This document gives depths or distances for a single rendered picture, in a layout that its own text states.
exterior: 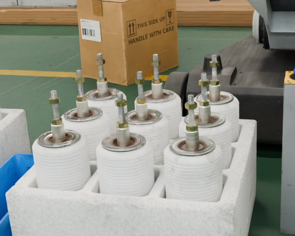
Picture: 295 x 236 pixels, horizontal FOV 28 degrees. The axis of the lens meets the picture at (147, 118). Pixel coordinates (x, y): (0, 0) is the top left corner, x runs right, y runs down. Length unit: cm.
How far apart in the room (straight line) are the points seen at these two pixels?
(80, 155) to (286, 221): 43
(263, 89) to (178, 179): 55
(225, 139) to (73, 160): 27
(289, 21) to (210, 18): 140
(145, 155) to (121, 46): 113
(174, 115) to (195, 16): 181
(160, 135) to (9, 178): 39
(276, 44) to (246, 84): 23
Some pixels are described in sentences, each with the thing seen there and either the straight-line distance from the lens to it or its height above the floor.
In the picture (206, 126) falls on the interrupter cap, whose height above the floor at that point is 25.
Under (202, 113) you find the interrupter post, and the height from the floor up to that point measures 27.
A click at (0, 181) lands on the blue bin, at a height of 9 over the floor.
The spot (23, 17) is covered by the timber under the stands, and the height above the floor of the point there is 4.
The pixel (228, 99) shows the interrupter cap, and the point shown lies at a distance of 117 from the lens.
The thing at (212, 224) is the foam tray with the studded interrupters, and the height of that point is 15.
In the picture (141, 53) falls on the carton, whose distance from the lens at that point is 213.
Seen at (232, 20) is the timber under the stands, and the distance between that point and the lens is 294.
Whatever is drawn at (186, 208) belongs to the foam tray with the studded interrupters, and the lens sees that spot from 93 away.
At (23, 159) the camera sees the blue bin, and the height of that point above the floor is 11.
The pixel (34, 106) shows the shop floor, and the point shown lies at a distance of 198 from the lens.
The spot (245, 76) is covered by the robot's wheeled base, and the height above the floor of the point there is 19.
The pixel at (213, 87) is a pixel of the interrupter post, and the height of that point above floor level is 28.
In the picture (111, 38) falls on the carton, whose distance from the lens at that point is 209.
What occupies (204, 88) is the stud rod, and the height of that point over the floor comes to 31.
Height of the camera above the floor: 65
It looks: 21 degrees down
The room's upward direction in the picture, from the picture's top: 3 degrees counter-clockwise
